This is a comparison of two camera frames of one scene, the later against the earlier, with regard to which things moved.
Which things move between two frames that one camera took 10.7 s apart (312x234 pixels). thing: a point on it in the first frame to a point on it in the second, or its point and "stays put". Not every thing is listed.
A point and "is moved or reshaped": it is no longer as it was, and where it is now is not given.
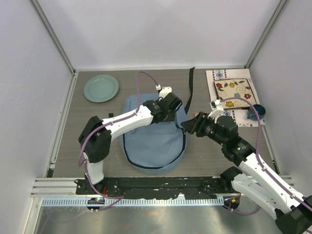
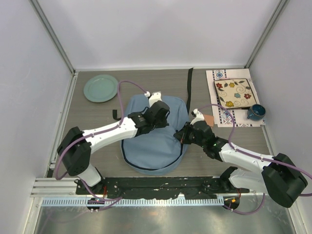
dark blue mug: x=260 y=110 stays put
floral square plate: x=239 y=88 stays put
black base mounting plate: x=138 y=188 stays put
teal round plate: x=101 y=87 stays put
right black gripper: x=197 y=124 to x=182 y=135
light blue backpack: x=158 y=147 is moved or reshaped
